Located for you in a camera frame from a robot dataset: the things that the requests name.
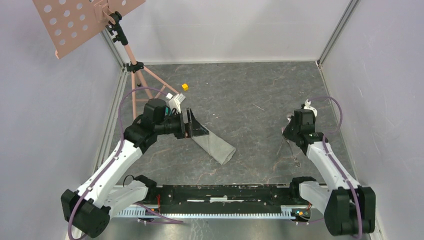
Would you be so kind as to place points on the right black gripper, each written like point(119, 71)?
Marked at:
point(286, 133)

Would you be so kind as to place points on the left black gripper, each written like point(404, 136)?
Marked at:
point(196, 129)

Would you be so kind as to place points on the silver spoon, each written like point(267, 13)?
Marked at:
point(284, 142)

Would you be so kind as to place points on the grey cloth napkin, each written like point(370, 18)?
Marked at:
point(220, 150)

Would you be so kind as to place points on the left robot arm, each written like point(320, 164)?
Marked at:
point(92, 205)

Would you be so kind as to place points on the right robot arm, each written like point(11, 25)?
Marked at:
point(348, 208)

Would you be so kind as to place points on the yellow cube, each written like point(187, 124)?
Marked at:
point(185, 87)

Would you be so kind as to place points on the pink music stand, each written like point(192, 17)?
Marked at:
point(71, 23)

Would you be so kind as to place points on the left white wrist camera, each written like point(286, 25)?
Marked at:
point(175, 101)

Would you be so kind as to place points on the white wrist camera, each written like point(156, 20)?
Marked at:
point(307, 106)
point(175, 101)

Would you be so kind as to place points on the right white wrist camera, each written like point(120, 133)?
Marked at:
point(307, 106)

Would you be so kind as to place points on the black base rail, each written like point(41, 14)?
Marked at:
point(222, 199)

